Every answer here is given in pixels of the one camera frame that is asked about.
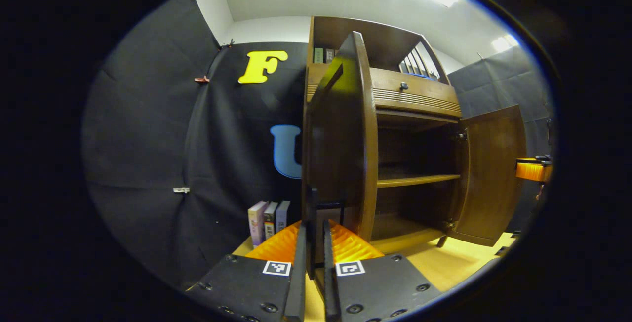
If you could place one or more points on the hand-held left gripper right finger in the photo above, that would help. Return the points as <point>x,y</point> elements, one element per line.
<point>330,287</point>

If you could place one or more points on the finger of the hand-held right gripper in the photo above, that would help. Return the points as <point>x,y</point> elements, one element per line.
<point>532,171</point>

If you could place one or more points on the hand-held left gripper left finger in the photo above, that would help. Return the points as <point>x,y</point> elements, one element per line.
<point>300,282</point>

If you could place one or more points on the wooden shoe cabinet door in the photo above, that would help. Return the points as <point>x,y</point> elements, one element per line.
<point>340,154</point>
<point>493,174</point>

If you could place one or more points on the wooden double-door shoe cabinet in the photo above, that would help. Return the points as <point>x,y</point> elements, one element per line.
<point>419,95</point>

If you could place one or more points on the wooden inner cabinet shelf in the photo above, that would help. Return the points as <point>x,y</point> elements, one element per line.
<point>417,180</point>

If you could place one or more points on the dark book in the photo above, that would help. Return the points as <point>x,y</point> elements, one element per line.
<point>270,221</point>

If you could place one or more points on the lavender book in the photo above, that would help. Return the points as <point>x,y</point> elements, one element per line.
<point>283,216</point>

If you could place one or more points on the purple book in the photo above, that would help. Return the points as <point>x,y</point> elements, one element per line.
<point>256,223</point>

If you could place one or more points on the ceiling light panel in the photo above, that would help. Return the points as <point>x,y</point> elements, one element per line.
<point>504,43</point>

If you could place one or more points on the wooden drawer with black knob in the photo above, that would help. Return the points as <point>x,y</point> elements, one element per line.
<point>419,96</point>

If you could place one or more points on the small silver clip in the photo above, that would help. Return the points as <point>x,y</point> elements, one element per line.
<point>181,190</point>

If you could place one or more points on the green book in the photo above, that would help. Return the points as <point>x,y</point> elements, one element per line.
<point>318,55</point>

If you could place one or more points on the grey book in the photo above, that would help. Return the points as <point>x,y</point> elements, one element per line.
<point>329,55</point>

